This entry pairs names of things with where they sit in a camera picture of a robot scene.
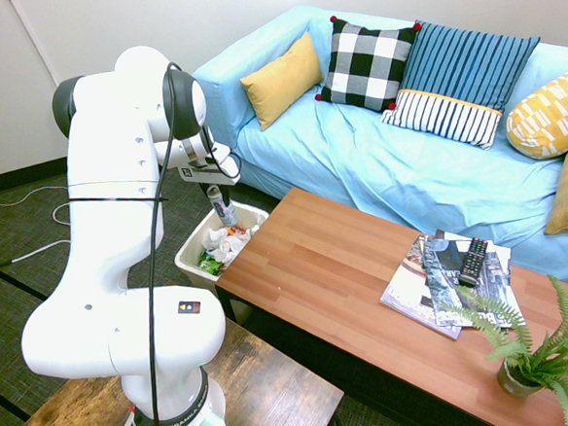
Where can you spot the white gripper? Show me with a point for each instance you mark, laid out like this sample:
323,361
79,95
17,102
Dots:
207,167

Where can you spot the silver drink can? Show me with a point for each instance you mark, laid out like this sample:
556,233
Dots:
226,214

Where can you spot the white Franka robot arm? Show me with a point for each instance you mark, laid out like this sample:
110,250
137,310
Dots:
110,235

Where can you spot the beige plastic trash bin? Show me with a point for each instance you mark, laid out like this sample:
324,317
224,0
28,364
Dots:
190,258

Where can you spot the crumpled white paper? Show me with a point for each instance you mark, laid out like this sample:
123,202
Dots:
225,244

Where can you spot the green plastic wrapper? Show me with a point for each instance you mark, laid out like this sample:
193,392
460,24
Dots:
210,264

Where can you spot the plain mustard pillow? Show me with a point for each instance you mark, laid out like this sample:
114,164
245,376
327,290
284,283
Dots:
280,84

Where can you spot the light blue sofa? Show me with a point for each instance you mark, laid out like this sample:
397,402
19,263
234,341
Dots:
383,167

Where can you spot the wooden coffee table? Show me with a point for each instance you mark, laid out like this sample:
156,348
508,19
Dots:
368,304

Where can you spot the black white checkered pillow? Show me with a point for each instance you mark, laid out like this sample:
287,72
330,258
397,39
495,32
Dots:
366,66

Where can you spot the rustic dark wood table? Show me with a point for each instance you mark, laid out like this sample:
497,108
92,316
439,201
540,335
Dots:
277,394

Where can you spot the stack of magazines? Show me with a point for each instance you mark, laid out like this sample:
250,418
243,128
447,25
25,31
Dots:
406,292

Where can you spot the black stand leg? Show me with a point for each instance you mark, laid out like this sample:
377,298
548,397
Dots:
11,278

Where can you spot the dark cover magazine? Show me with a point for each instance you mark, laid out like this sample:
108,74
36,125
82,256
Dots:
447,279

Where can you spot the black remote control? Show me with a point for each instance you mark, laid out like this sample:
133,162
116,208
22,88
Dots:
473,262

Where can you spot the blue striped pillow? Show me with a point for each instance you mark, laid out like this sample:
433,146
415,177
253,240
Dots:
464,73

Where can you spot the white edged magazine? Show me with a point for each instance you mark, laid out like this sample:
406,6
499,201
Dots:
500,256

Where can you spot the yellow patterned bolster pillow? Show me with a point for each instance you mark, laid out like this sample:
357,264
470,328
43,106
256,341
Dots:
550,116

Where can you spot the potted fern plant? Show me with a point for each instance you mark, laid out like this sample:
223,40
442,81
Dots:
520,377

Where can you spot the white wall conduit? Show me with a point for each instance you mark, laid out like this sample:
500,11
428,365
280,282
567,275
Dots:
33,43

